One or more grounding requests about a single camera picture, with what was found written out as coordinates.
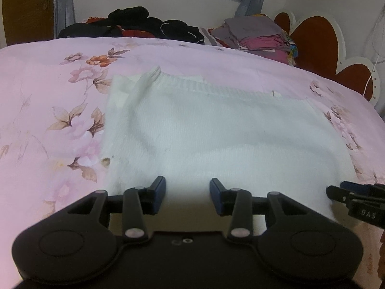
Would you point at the pile of dark clothes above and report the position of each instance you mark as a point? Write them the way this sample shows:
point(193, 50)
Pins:
point(144, 25)

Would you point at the white knitted sweater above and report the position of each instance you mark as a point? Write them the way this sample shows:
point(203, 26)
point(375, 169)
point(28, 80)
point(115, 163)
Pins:
point(225, 138)

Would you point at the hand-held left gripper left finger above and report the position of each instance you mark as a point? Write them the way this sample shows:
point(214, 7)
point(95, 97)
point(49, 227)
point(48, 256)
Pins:
point(159, 192)

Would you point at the brown wooden door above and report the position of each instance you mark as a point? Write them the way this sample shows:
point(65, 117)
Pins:
point(27, 9)

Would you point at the stack of folded clothes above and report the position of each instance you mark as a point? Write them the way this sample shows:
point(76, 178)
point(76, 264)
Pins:
point(255, 34)

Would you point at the pink floral bed sheet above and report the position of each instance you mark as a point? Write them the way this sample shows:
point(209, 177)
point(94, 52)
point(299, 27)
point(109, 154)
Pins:
point(45, 102)

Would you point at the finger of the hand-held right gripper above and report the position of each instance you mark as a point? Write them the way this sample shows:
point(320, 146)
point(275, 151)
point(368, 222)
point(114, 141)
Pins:
point(340, 193)
point(358, 186)

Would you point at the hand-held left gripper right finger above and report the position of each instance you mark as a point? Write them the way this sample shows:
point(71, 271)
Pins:
point(216, 193)

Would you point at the red and white headboard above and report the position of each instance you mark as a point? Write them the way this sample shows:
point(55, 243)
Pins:
point(315, 45)

